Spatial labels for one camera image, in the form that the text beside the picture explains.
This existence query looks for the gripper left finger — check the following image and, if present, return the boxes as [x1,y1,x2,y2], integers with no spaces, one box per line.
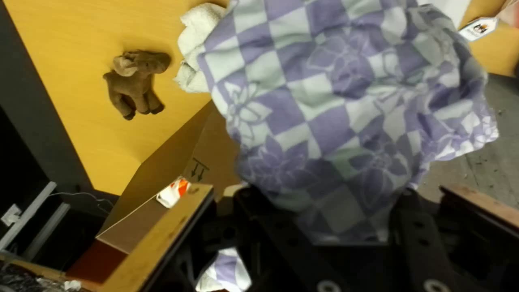
[215,185,353,292]

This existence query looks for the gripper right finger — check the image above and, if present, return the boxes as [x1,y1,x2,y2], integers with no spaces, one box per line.
[389,189,481,292]

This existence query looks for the checked blue shirt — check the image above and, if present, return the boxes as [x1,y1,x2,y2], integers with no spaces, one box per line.
[196,0,500,292]

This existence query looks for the brown wooden board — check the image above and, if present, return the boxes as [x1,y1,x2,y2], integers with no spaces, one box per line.
[440,185,519,232]

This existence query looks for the brown cardboard box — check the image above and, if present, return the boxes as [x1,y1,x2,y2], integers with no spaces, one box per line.
[66,101,244,292]

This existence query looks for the brown stuffed elephant toy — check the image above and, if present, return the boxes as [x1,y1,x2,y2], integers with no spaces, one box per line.
[103,50,172,121]

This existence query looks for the white towel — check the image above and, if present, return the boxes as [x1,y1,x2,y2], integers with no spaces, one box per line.
[174,3,227,94]

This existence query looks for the white paper tag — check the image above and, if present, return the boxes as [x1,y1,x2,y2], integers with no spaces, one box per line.
[458,16,500,42]

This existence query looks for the white socket plate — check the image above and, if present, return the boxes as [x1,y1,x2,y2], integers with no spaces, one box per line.
[0,204,21,227]

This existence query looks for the grey metal rail frame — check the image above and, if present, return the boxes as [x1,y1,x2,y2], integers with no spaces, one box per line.
[0,181,71,261]

